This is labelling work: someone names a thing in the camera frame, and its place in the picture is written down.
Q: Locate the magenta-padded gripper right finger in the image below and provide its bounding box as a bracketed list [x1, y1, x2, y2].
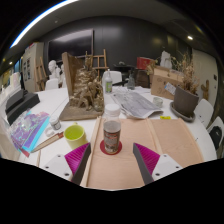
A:
[132, 142, 184, 186]

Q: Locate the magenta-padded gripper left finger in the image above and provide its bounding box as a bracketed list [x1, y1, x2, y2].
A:
[42, 142, 92, 185]

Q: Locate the clear bottle with white cap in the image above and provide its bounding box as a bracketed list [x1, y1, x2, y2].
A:
[102, 103, 122, 155]

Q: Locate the yellow-green cup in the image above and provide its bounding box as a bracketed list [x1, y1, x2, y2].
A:
[63, 123, 89, 151]

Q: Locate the flat round red coaster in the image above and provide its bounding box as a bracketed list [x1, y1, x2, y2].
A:
[99, 139, 123, 156]

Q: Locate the wooden flat paintbrush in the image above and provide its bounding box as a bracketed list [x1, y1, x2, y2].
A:
[30, 131, 65, 154]

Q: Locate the white tape roll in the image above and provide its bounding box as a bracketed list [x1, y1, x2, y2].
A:
[44, 127, 57, 138]

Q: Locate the thin wooden stick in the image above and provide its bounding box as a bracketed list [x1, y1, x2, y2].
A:
[34, 149, 43, 168]

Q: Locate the small grey paint jar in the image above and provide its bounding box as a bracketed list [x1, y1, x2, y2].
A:
[49, 116, 63, 131]

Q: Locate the colourful print sheet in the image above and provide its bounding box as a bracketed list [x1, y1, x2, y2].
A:
[9, 110, 51, 158]

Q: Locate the newspaper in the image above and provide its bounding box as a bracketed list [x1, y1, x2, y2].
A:
[109, 87, 164, 120]

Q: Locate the small white cup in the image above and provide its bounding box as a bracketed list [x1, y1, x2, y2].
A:
[152, 96, 164, 109]

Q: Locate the brown relief sculpture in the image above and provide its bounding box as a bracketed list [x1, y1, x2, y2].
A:
[58, 51, 106, 122]

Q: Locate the dark pot with dried plant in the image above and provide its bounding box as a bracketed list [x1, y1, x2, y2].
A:
[169, 53, 201, 123]

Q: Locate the black backpack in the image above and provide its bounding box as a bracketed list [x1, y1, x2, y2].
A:
[209, 126, 224, 151]

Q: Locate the cardboard box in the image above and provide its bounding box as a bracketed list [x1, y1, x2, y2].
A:
[149, 64, 184, 101]

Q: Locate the grey glass jar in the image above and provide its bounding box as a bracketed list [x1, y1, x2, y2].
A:
[126, 73, 136, 91]

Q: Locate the black box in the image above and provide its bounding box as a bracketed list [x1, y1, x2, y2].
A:
[4, 88, 41, 126]

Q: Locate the clear spray bottle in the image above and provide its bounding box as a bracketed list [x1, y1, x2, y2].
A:
[104, 68, 114, 95]

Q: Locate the white plaster bust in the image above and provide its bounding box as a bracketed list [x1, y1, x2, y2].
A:
[47, 59, 62, 80]
[59, 64, 67, 84]

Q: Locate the wooden figure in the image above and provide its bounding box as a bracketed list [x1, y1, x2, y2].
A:
[200, 79, 211, 102]

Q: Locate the wooden easel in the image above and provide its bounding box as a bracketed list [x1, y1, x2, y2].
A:
[34, 55, 48, 92]
[83, 48, 110, 79]

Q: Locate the red box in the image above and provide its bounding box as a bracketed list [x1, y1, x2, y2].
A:
[135, 56, 155, 70]

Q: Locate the white paper bag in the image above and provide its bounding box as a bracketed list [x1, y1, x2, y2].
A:
[159, 50, 174, 70]

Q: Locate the white cabinet with pictures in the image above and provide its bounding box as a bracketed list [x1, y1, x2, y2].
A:
[20, 41, 45, 93]

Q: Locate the ceiling light strip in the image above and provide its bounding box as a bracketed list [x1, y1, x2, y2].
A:
[9, 0, 79, 49]

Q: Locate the black wall screen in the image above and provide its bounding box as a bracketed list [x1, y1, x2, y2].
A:
[47, 28, 95, 63]

